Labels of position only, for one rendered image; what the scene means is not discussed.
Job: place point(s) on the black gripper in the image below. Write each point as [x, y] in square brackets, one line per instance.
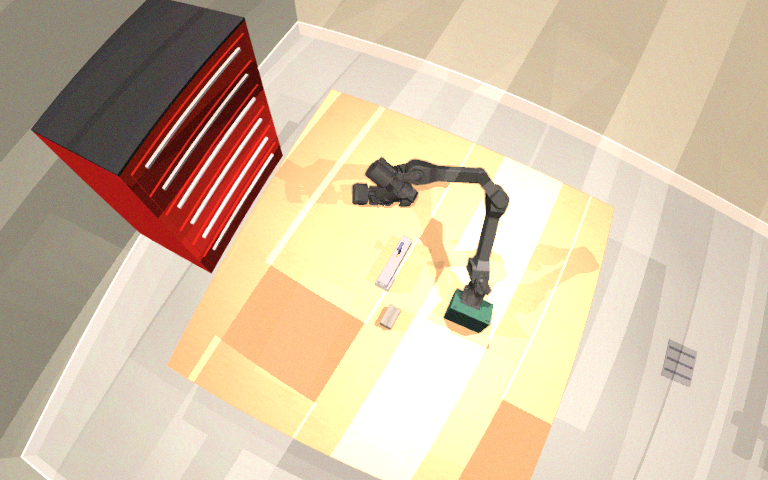
[377, 195]

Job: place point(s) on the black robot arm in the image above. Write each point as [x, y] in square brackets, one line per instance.
[397, 180]

